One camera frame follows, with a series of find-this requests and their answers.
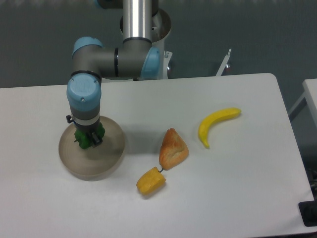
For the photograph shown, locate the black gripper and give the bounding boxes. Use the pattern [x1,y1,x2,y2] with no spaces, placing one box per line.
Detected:
[66,114,103,147]

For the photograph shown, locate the green bell pepper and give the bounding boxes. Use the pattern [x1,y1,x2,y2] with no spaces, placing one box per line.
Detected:
[74,122,105,149]

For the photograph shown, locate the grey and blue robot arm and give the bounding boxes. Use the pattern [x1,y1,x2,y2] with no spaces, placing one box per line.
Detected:
[66,0,160,149]

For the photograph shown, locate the beige round plate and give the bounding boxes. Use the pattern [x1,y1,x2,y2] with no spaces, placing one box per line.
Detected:
[58,116,125,180]

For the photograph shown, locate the yellow bell pepper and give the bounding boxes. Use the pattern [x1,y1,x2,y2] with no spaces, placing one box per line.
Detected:
[136,167,166,197]

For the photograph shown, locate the orange bread wedge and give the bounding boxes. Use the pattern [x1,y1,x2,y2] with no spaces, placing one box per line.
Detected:
[159,128,189,170]

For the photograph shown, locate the yellow banana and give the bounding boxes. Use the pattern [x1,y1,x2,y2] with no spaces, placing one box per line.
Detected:
[198,107,241,149]

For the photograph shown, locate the white side table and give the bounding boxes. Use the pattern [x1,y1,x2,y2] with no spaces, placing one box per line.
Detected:
[288,79,317,125]

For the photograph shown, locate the black device at edge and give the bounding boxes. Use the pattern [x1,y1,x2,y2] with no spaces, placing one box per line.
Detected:
[298,200,317,227]

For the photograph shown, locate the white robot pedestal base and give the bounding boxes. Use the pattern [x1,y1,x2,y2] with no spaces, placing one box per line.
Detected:
[119,7,232,80]

